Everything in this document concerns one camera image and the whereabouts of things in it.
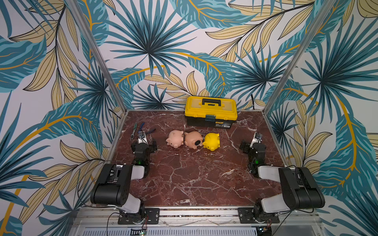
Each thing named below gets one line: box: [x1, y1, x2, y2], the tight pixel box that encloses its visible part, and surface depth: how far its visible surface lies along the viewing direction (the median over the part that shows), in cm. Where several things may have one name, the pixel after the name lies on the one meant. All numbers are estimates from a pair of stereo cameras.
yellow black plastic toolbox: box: [184, 96, 238, 129], surface depth 101 cm
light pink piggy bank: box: [165, 129, 184, 149], surface depth 95 cm
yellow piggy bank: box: [202, 132, 221, 151], surface depth 95 cm
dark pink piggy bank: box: [184, 130, 204, 150], surface depth 96 cm
